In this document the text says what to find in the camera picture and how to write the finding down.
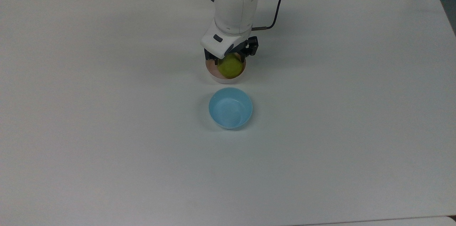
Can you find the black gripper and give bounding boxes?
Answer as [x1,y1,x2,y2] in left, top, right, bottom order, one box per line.
[204,36,259,67]

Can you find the green pear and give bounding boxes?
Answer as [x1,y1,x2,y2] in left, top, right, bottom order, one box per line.
[218,53,244,79]

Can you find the pink bowl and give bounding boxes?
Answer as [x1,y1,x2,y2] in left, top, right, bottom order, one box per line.
[206,56,247,84]

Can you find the blue bowl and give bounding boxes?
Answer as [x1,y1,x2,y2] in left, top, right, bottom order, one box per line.
[209,88,253,130]

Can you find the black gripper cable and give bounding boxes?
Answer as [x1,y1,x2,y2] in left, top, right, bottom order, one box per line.
[252,0,289,31]

